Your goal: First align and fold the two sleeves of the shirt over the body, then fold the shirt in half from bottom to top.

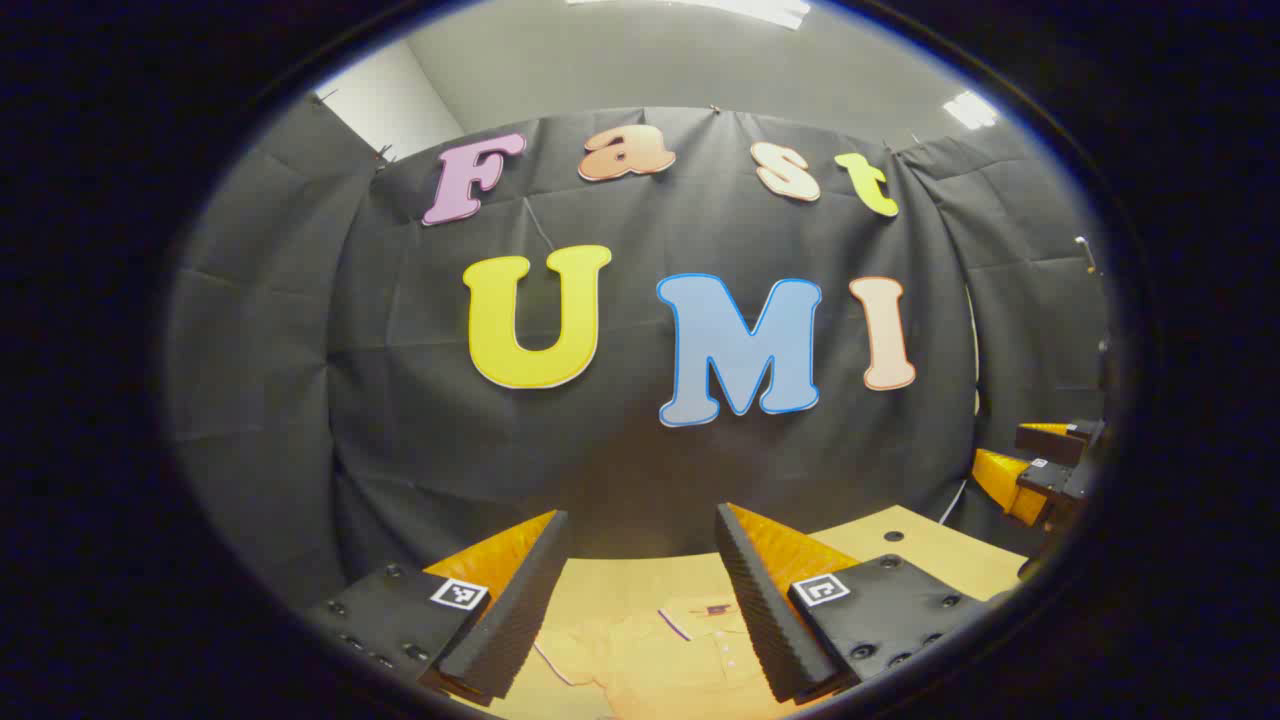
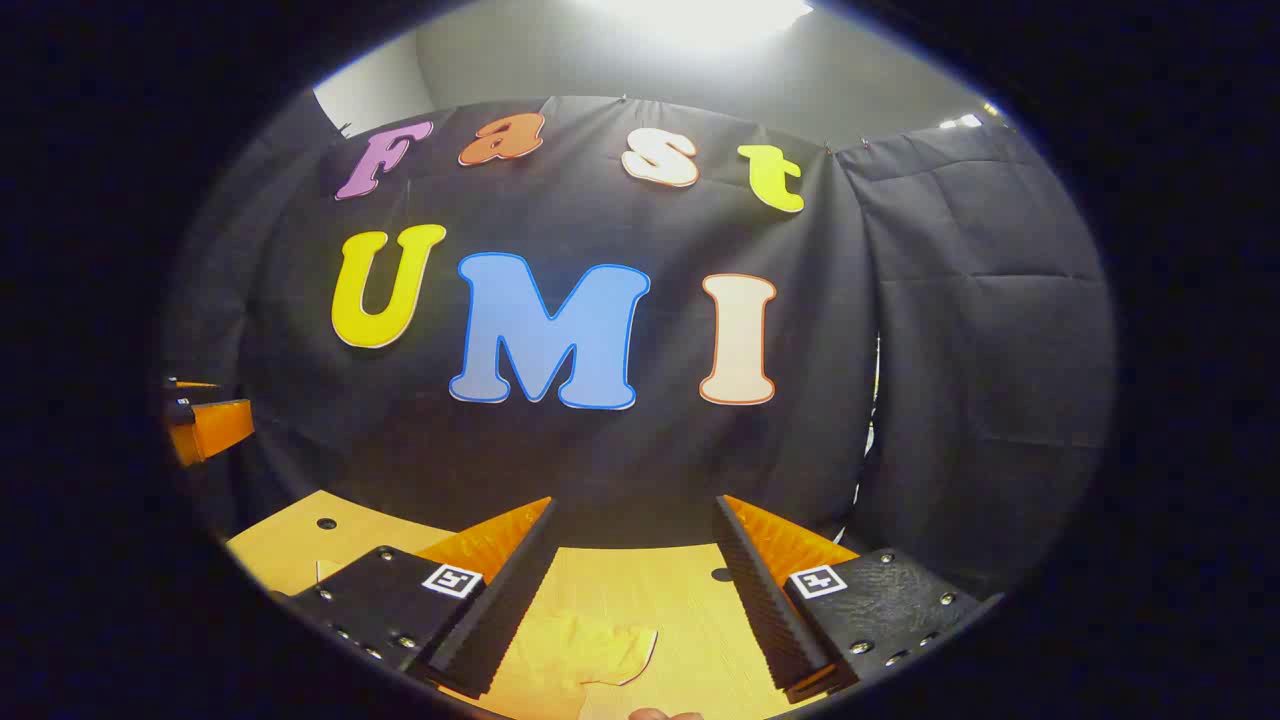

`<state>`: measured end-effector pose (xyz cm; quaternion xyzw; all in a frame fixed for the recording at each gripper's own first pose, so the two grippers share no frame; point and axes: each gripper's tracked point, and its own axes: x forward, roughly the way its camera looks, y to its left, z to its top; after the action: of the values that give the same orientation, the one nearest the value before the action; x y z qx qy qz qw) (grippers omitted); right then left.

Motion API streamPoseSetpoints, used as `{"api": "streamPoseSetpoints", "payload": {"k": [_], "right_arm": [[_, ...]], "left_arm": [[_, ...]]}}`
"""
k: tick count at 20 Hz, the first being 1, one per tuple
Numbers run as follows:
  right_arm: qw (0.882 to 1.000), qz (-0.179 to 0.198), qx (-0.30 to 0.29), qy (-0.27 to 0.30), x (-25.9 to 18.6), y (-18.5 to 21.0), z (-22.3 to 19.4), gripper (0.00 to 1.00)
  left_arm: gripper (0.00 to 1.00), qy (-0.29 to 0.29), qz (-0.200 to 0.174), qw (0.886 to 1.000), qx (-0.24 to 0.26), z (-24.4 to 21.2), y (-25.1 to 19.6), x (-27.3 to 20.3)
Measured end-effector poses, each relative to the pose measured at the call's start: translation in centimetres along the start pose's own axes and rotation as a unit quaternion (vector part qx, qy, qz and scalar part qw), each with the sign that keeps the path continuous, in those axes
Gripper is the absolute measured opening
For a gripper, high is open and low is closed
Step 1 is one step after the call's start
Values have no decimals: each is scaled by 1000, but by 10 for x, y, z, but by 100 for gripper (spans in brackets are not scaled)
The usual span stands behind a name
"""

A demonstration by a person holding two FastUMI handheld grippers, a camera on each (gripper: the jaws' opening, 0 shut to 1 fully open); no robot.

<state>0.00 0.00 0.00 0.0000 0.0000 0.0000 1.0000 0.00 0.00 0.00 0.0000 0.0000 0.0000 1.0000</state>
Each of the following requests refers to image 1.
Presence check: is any white cable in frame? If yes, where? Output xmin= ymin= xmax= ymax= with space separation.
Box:
xmin=938 ymin=285 xmax=983 ymax=525

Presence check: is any ceiling light panel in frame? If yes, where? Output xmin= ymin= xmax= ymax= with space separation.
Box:
xmin=943 ymin=90 xmax=1001 ymax=131
xmin=700 ymin=0 xmax=813 ymax=31

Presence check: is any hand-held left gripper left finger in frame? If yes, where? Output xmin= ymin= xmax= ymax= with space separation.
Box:
xmin=305 ymin=510 xmax=571 ymax=706

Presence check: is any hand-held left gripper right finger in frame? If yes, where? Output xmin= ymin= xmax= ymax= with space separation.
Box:
xmin=714 ymin=503 xmax=991 ymax=706

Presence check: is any orange T-shirt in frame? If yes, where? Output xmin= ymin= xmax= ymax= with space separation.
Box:
xmin=490 ymin=595 xmax=801 ymax=720

